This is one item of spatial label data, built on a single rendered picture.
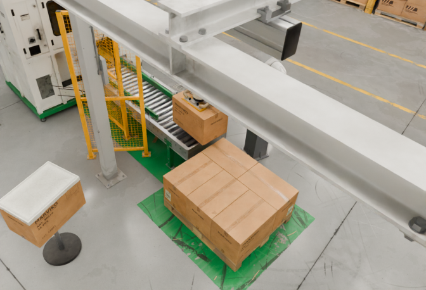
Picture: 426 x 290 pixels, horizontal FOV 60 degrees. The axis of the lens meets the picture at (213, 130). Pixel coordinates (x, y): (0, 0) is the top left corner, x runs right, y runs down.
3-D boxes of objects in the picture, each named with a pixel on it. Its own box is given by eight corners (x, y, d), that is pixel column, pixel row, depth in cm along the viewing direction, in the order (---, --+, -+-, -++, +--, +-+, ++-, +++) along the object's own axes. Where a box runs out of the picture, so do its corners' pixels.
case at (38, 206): (57, 187, 388) (48, 160, 361) (86, 202, 375) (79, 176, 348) (9, 229, 346) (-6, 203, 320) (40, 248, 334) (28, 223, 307)
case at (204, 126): (172, 121, 473) (172, 95, 447) (196, 109, 495) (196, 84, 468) (203, 145, 441) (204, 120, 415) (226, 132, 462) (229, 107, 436)
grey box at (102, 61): (95, 76, 396) (90, 52, 377) (99, 75, 399) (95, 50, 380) (105, 85, 386) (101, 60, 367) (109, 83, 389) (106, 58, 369)
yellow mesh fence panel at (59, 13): (87, 159, 504) (51, 12, 366) (87, 154, 511) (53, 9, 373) (150, 156, 515) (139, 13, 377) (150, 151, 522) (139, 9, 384)
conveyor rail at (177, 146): (88, 81, 574) (86, 71, 562) (91, 80, 577) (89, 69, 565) (186, 161, 457) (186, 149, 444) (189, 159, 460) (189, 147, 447)
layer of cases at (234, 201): (163, 197, 444) (162, 175, 418) (220, 158, 499) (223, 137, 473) (236, 265, 383) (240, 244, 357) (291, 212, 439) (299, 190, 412)
